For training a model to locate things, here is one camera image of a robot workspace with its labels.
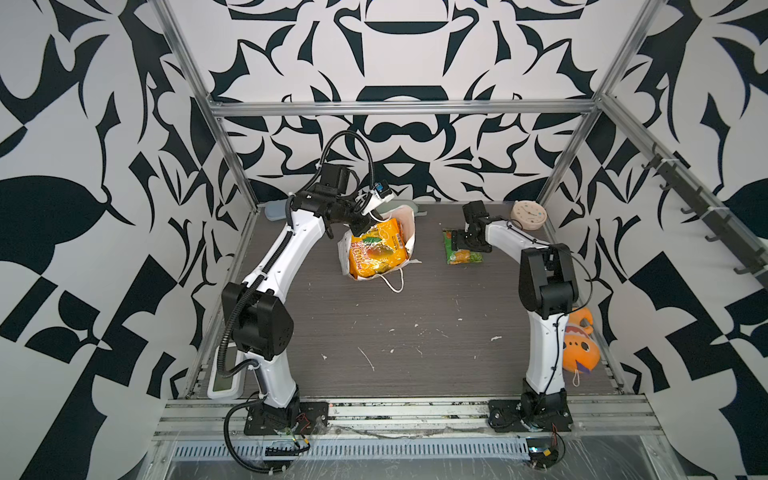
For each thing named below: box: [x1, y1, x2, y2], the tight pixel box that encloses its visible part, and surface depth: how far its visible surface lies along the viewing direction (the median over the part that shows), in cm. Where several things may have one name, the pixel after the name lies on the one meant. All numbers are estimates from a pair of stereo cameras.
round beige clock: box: [511, 200, 547, 231], surface depth 117 cm
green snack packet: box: [442, 228, 483, 265], surface depth 104 cm
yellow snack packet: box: [350, 218, 408, 278], surface depth 86 cm
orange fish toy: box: [562, 306, 601, 374], surface depth 78 cm
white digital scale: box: [207, 343, 243, 399], surface depth 77 cm
